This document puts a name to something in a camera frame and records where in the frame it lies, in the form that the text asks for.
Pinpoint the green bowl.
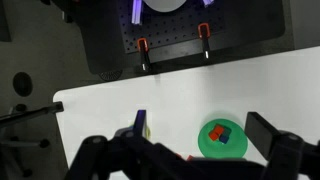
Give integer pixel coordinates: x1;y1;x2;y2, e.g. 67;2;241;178
197;118;249;160

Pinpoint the rainbow stacking cups toy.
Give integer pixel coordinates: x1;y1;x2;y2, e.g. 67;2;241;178
145;121;152;139

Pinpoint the small blue block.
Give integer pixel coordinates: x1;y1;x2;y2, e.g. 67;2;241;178
219;134;231;145

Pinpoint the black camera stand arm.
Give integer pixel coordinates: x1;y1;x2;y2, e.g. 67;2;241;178
0;101;65;129

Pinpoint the round black floor cover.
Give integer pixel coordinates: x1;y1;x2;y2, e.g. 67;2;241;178
12;71;34;98

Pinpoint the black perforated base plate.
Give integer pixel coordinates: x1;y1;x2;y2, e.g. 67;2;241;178
49;0;288;76

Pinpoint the round black vent grille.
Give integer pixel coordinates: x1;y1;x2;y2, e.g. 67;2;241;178
99;69;124;82

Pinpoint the grey wheeled stand base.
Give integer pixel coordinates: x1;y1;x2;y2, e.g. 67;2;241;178
0;103;52;179

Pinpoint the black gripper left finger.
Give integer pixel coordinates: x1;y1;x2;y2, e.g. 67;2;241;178
64;109;201;180

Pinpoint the orange black clamp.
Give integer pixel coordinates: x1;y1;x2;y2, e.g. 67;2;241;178
136;37;152;73
197;22;212;60

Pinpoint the purple glowing light bar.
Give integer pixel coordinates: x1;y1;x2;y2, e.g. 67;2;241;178
130;0;145;26

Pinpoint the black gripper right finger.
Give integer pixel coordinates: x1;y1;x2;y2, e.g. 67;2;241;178
244;111;320;180

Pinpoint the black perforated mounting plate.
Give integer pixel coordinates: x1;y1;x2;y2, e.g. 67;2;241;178
120;0;232;54

